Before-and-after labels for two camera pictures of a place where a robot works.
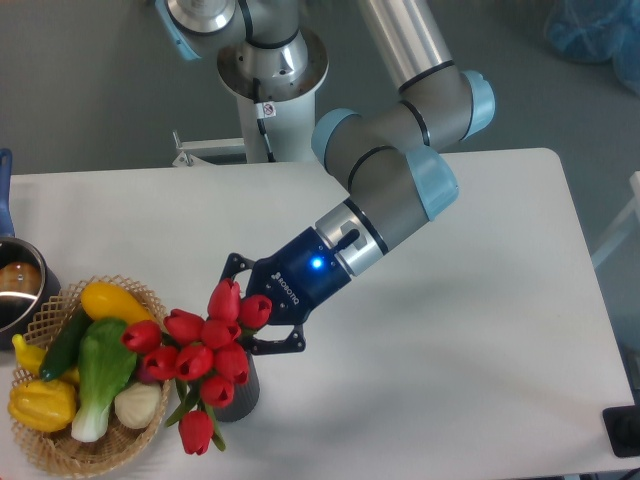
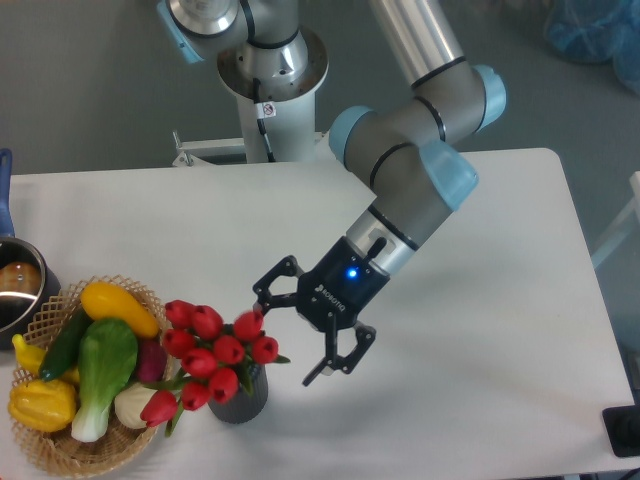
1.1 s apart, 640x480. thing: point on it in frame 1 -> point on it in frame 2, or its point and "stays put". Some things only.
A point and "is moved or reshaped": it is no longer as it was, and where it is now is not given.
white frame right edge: [623, 227] stays put
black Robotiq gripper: [293, 280] -> [331, 296]
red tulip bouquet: [207, 359] is moved or reshaped
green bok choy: [106, 366] stays put
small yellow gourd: [31, 357] stays put
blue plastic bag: [597, 31] stays put
